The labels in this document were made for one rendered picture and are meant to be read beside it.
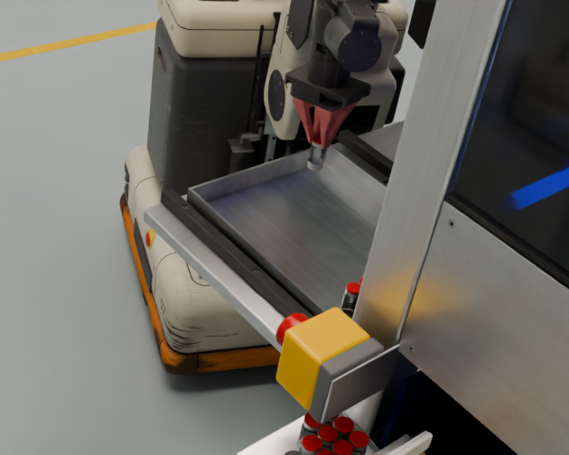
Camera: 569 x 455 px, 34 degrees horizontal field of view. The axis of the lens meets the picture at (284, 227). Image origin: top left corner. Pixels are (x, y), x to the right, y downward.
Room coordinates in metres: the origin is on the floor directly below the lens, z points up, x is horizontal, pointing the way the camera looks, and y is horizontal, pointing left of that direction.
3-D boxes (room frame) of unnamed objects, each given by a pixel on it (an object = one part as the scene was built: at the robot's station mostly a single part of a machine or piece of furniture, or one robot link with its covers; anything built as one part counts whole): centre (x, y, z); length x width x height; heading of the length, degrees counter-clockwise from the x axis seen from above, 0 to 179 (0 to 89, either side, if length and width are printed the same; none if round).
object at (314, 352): (0.68, -0.07, 0.99); 0.08 x 0.07 x 0.07; 47
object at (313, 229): (1.02, -0.07, 0.90); 0.34 x 0.26 x 0.04; 46
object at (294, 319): (0.71, -0.03, 0.99); 0.04 x 0.04 x 0.04; 47
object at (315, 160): (1.13, -0.03, 0.96); 0.02 x 0.02 x 0.04
